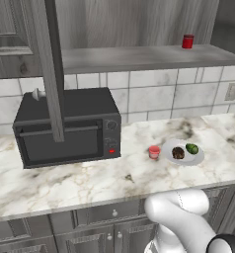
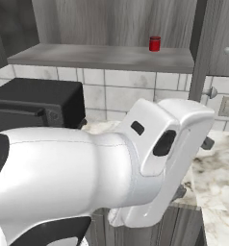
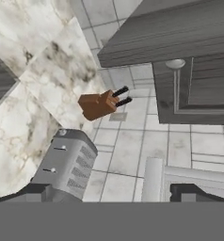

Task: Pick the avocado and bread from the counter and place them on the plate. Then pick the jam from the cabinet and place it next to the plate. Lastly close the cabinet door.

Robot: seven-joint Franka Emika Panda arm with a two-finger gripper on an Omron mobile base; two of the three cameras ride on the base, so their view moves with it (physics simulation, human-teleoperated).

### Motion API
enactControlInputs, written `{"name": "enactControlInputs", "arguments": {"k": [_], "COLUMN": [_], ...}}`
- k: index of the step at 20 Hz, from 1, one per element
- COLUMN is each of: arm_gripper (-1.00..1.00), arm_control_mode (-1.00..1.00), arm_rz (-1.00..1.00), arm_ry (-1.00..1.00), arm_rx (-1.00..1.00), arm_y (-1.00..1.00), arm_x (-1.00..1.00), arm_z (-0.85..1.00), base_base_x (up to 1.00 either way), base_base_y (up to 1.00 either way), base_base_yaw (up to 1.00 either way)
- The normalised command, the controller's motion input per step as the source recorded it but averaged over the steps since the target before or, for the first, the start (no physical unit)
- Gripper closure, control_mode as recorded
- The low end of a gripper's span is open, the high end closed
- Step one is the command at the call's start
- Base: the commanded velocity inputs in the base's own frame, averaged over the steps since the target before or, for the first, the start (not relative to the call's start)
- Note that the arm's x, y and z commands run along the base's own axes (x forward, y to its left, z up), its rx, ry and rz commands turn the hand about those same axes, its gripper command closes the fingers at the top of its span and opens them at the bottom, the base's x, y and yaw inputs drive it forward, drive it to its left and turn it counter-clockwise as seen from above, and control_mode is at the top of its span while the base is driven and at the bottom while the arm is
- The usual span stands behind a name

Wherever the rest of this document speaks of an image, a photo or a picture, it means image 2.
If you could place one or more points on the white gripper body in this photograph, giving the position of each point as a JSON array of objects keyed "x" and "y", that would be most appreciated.
[{"x": 191, "y": 128}]

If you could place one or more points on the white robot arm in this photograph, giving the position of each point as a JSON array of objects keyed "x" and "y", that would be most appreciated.
[{"x": 65, "y": 169}]

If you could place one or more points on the grey wooden base cabinet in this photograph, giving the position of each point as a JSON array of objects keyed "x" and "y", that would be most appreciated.
[{"x": 180, "y": 229}]

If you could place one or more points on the round metal door knob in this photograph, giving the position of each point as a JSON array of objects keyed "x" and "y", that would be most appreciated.
[{"x": 212, "y": 92}]

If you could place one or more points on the grey cabinet door with knob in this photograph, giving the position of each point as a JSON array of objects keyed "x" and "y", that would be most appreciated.
[{"x": 198, "y": 54}]

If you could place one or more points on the round metal cabinet knob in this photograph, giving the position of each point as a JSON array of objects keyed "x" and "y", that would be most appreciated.
[{"x": 228, "y": 50}]

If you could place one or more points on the red jam jar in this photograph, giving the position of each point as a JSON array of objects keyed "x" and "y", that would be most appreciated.
[{"x": 154, "y": 44}]

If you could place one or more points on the grey wooden closed cabinet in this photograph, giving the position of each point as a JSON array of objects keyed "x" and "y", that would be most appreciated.
[{"x": 222, "y": 29}]

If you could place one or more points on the dark grey cabinet door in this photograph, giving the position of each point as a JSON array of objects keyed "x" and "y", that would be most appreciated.
[{"x": 10, "y": 29}]

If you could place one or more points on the black toaster oven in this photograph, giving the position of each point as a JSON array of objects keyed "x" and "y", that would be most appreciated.
[{"x": 39, "y": 96}]

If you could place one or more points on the beige wall socket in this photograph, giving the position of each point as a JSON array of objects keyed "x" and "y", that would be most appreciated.
[{"x": 228, "y": 106}]

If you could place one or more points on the grey wooden wall cabinet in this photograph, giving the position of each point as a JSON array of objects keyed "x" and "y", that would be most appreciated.
[{"x": 103, "y": 56}]

